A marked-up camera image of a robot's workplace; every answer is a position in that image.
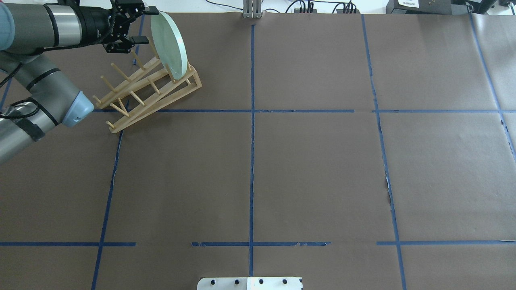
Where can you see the orange black power strip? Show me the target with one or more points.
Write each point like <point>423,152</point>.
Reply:
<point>323,6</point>

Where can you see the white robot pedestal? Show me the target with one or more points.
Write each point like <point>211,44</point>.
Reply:
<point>251,283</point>

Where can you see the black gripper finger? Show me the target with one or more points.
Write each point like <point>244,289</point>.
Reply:
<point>139,40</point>
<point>150,10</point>

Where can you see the wooden dish rack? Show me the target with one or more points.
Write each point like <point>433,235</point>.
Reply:
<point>150,89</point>

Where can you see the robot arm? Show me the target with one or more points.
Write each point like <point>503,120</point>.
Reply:
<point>30,30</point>

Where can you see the aluminium frame post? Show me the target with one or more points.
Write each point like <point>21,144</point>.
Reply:
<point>252,9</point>

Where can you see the black box device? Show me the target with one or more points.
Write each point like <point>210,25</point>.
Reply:
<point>431,7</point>

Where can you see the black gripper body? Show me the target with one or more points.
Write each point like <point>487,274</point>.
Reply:
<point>93,21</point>

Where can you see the mint green plate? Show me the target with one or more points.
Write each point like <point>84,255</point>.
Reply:
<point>169,44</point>

